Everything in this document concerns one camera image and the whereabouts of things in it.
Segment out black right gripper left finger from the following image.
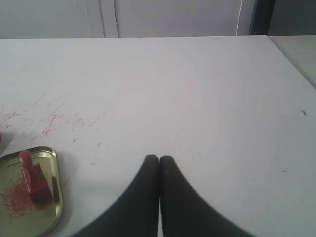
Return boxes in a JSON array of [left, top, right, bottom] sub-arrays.
[[73, 155, 159, 237]]

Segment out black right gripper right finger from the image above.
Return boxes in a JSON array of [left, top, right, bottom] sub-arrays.
[[159, 156, 249, 237]]

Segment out red plastic stamp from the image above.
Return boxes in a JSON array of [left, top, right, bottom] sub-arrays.
[[19, 150, 51, 204]]

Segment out gold metal tin lid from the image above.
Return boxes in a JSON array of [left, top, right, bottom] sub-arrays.
[[0, 146, 63, 237]]

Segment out white cabinet doors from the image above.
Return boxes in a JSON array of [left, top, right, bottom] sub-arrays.
[[0, 0, 255, 39]]

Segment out dark vertical post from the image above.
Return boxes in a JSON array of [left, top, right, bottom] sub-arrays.
[[249, 0, 275, 35]]

